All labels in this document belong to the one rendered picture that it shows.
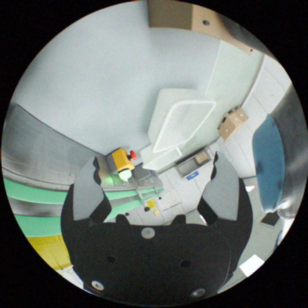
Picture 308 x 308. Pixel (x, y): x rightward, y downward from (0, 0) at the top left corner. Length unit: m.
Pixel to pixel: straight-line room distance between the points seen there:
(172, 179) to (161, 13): 5.93
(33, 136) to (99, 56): 0.18
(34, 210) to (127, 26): 0.31
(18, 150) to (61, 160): 0.11
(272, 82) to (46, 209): 3.57
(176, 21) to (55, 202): 0.31
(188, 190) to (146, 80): 5.84
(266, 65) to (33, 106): 3.51
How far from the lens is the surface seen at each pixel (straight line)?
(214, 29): 0.16
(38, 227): 0.20
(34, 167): 0.21
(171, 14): 0.16
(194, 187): 5.99
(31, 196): 0.21
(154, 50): 0.23
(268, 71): 3.39
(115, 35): 0.20
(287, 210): 0.17
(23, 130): 0.23
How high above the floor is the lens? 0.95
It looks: 19 degrees down
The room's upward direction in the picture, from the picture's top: 152 degrees clockwise
